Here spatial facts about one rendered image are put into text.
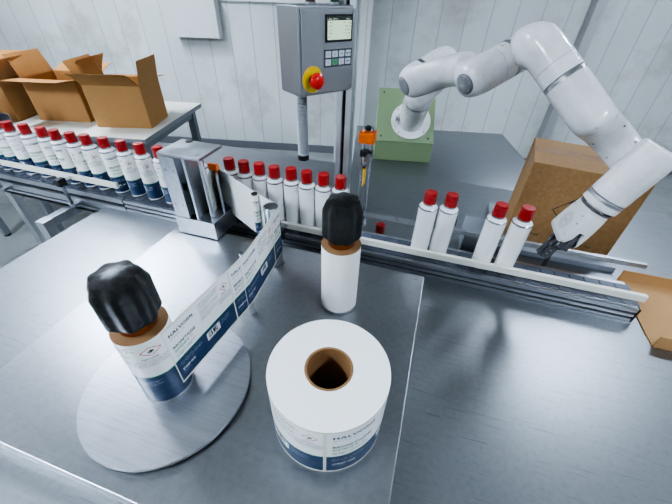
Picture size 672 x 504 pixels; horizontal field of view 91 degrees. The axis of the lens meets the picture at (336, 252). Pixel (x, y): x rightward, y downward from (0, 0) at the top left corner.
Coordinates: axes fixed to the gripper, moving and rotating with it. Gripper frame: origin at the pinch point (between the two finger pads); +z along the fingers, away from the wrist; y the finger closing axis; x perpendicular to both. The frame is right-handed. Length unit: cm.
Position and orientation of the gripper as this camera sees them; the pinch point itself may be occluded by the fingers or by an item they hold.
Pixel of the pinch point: (546, 249)
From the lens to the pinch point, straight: 105.5
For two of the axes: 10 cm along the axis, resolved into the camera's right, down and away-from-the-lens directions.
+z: -3.5, 6.6, 6.6
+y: -3.0, 5.9, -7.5
